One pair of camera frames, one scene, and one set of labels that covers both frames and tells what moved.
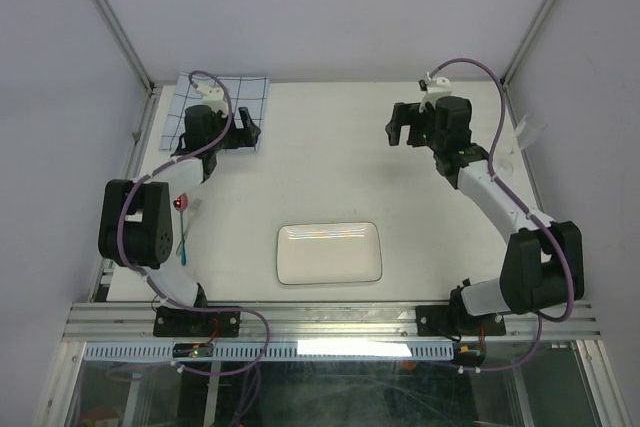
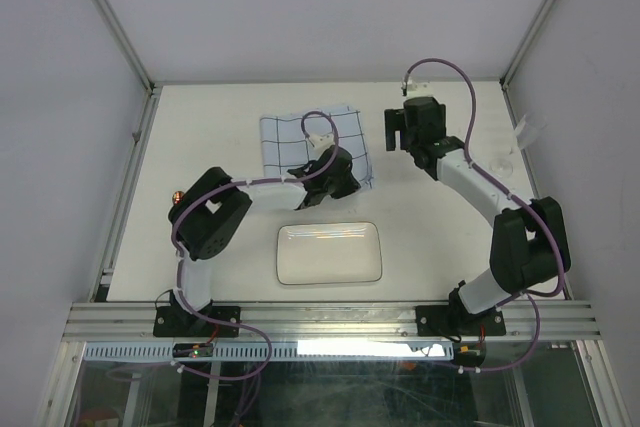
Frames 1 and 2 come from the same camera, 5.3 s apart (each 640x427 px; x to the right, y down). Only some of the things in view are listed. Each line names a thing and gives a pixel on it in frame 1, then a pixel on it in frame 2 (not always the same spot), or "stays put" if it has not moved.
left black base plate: (174, 321) stays put
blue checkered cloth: (248, 92) → (286, 144)
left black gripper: (250, 130) → (350, 187)
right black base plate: (444, 320) stays put
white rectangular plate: (333, 252) stays put
